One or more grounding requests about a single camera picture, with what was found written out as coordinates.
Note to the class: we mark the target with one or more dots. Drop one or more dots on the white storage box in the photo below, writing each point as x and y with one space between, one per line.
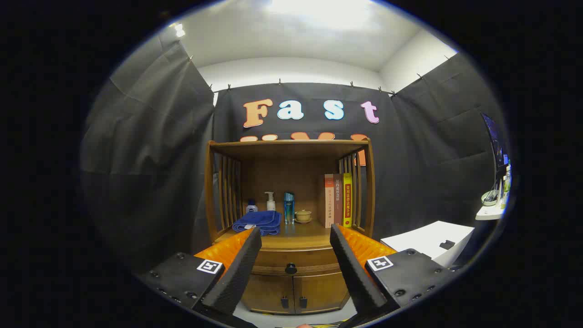
423 239

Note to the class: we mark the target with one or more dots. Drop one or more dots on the wooden countertop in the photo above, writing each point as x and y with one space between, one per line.
300 234

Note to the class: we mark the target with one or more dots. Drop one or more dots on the yellow book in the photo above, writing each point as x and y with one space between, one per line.
347 200

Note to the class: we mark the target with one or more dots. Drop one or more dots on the beige book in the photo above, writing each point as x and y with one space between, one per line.
329 200

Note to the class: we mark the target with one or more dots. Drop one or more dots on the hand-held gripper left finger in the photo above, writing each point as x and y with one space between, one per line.
239 273

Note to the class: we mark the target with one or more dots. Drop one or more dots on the white side shelf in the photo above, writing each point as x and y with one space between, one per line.
489 213

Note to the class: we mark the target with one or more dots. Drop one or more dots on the wooden cabinet door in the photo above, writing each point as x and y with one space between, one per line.
321 289
266 291

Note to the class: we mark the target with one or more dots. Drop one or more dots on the wooden cabinet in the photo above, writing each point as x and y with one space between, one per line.
291 177

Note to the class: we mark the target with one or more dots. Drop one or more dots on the blue folded towel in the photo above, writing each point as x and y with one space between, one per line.
257 221

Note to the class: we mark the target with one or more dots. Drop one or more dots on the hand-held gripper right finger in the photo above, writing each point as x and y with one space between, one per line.
355 273

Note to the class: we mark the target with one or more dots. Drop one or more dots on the white pump bottle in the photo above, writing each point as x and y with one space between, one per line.
271 205

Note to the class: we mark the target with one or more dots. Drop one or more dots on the wooden drawer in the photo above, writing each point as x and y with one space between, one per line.
309 257

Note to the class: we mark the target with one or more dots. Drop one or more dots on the beige lidded teacup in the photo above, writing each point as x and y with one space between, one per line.
303 215

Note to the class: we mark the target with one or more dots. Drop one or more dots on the small blue-capped bottle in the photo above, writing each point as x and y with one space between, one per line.
252 208

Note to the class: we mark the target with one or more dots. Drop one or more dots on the dark monitor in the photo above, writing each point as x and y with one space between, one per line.
496 146

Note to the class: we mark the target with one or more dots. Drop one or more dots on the brown book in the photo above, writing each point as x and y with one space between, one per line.
338 200

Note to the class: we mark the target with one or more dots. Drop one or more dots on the tall blue glass bottle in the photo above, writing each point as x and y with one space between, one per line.
289 209

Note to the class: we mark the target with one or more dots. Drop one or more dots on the grey bowl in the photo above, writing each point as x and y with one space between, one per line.
489 198

